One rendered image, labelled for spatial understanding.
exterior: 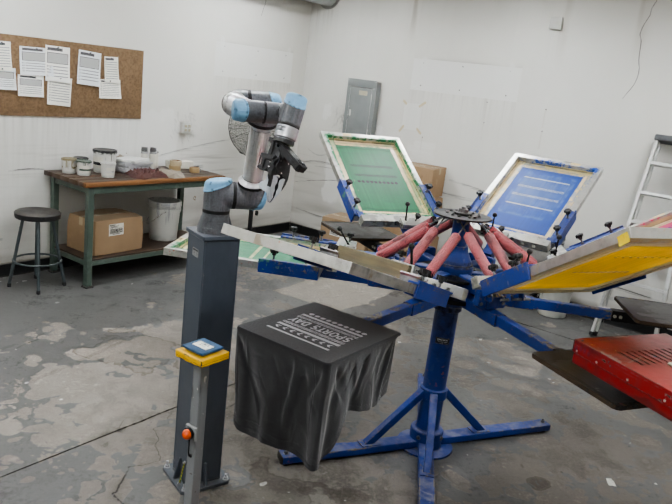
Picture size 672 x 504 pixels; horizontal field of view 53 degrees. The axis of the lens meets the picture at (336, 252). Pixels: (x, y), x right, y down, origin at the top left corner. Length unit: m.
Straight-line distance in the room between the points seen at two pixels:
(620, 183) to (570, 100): 0.89
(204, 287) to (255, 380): 0.53
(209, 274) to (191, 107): 4.27
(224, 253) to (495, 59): 4.64
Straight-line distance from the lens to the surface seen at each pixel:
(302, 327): 2.66
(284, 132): 2.24
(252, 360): 2.61
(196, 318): 3.01
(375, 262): 2.82
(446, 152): 7.23
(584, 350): 2.56
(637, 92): 6.61
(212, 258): 2.92
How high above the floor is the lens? 1.90
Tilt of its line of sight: 14 degrees down
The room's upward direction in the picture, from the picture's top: 7 degrees clockwise
